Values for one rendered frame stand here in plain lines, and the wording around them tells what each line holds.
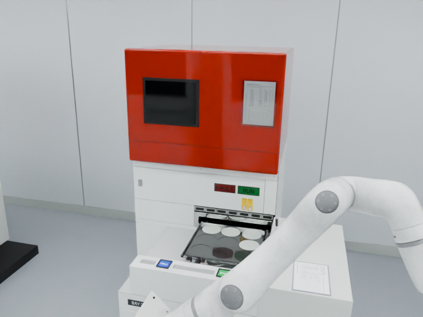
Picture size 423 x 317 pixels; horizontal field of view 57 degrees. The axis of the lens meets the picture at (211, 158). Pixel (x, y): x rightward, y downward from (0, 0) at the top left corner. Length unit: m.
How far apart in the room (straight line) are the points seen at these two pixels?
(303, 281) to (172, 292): 0.54
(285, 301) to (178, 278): 0.44
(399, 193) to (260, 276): 0.43
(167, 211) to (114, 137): 1.85
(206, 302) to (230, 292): 0.14
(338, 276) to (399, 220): 0.72
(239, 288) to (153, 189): 1.22
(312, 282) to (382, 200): 0.69
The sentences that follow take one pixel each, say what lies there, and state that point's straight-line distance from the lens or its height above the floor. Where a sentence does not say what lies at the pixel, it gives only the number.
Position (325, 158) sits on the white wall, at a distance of 3.59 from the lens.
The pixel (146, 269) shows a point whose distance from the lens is 1.73.
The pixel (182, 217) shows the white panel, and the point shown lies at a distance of 2.28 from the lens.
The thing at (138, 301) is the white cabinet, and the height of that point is 0.79.
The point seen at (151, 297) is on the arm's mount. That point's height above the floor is 1.00.
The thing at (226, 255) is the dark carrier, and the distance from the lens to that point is 1.92.
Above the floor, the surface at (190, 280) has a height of 0.94.
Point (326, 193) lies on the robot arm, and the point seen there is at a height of 1.53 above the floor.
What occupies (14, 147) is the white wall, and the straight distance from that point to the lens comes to 4.73.
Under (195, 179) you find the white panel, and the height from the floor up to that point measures 1.13.
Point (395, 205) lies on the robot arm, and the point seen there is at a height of 1.51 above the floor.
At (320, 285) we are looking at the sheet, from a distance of 1.68.
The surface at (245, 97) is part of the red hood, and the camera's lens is 1.94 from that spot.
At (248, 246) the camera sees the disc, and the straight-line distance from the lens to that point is 2.00.
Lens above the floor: 1.91
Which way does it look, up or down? 18 degrees down
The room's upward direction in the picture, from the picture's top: 1 degrees clockwise
